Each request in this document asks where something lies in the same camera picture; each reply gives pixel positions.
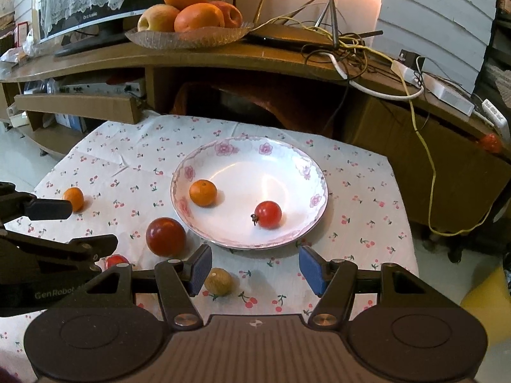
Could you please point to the glass fruit bowl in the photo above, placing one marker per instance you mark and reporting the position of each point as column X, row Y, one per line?
column 199, row 40

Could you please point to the small mandarin orange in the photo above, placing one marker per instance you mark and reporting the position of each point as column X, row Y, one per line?
column 202, row 192
column 74, row 198

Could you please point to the cherry print white tablecloth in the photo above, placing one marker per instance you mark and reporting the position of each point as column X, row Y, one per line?
column 119, row 175

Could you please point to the thin brown stick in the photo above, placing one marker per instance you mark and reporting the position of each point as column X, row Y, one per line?
column 260, row 4

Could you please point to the white labelled device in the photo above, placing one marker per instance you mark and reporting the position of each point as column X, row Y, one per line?
column 497, row 117

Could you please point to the yellow apple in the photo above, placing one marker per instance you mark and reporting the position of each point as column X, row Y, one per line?
column 156, row 18

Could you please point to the flat white box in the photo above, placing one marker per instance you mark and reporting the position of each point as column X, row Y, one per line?
column 451, row 95

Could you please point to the blue and white carton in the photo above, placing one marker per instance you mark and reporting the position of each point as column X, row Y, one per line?
column 72, row 121

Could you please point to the silver set-top box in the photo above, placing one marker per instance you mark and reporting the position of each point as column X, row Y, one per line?
column 96, row 89

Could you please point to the white slatted panel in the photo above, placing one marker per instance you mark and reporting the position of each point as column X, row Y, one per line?
column 431, row 16

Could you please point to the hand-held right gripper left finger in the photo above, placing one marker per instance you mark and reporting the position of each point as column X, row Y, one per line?
column 199, row 269

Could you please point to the yellow trash bin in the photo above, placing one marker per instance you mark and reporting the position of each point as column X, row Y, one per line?
column 489, row 307

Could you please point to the large dark red tomato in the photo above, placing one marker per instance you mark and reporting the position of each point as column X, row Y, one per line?
column 165, row 236

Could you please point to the black router with antennas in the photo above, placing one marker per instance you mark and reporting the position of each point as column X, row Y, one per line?
column 287, row 40

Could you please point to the small red object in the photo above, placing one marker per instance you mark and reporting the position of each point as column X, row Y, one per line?
column 490, row 143

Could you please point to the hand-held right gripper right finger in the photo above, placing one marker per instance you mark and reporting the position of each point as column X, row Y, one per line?
column 313, row 271

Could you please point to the small red cherry tomato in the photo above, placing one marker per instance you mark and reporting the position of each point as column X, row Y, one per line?
column 115, row 260
column 269, row 214

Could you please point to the floral rim white plate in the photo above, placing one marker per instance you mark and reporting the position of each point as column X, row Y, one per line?
column 243, row 175

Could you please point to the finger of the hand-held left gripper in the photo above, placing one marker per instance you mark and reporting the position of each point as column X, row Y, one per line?
column 86, row 243
column 50, row 209

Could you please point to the red apple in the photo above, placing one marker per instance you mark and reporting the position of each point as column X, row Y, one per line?
column 232, row 14

